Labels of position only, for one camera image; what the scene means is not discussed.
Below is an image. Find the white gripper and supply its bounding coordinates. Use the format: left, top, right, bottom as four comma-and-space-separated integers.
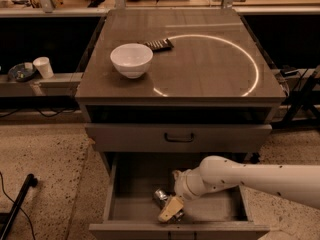
158, 168, 212, 223

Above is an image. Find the silver redbull can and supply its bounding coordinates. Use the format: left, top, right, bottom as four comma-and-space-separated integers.
153, 189, 173, 211

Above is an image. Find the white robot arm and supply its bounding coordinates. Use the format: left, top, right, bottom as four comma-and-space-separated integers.
158, 156, 320, 223

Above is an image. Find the open grey middle drawer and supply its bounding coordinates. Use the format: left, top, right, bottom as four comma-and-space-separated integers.
89, 153, 270, 240

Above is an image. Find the closed grey top drawer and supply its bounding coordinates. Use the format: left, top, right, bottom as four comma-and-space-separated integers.
86, 123, 272, 153

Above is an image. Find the grey drawer cabinet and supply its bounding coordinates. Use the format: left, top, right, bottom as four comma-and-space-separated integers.
74, 7, 286, 240

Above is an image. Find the black floor pole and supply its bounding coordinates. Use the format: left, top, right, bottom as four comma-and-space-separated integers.
0, 174, 38, 240

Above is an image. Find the white ceramic bowl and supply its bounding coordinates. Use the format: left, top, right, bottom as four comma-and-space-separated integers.
110, 43, 153, 79

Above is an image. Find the black stand at right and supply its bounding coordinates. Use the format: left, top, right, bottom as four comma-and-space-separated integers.
272, 65, 320, 129

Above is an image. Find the dark chocolate bar packet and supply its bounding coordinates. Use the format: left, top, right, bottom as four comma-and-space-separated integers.
145, 38, 173, 52

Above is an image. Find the white paper cup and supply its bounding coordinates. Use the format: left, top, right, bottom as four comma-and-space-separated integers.
33, 57, 54, 79

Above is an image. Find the dark round dish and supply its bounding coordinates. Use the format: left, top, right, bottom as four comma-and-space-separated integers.
8, 62, 37, 82

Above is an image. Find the black drawer handle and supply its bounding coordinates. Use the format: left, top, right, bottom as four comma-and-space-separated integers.
164, 133, 194, 143

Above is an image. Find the black floor cable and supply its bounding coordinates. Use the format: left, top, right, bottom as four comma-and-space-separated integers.
0, 171, 37, 240

